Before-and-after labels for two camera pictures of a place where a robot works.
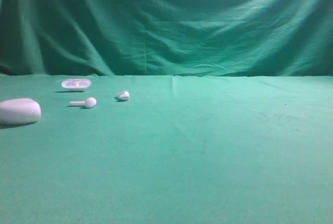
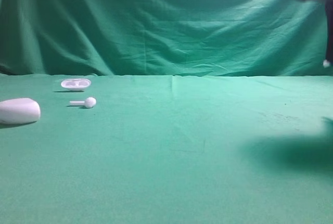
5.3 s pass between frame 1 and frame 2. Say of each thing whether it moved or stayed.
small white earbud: moved
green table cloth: stayed
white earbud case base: stayed
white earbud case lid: stayed
